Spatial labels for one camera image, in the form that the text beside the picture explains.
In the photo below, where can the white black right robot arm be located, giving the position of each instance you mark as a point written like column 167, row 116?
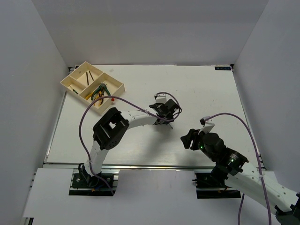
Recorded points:
column 235, row 171

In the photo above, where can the blue logo sticker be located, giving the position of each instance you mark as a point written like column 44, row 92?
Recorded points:
column 223, row 68

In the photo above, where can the green handled cutters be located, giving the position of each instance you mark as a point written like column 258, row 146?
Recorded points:
column 101, row 88

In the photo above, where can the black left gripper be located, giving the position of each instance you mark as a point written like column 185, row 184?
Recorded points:
column 169, row 119

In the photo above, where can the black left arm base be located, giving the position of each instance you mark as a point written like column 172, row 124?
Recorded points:
column 97, row 187

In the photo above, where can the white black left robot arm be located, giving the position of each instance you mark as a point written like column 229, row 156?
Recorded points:
column 110, row 129

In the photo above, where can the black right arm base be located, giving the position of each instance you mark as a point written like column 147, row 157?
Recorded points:
column 209, row 188

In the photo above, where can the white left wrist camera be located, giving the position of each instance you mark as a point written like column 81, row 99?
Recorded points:
column 160, row 98

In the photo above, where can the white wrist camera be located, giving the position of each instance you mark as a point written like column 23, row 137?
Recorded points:
column 160, row 98
column 207, row 125

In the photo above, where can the aluminium table rail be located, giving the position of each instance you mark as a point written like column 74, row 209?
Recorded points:
column 119, row 167

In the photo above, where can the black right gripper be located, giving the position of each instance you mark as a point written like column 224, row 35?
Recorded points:
column 187, row 139

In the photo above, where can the cream compartment tray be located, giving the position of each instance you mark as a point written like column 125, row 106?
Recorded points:
column 77, row 79

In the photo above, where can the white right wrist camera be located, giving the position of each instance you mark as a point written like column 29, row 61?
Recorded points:
column 207, row 125

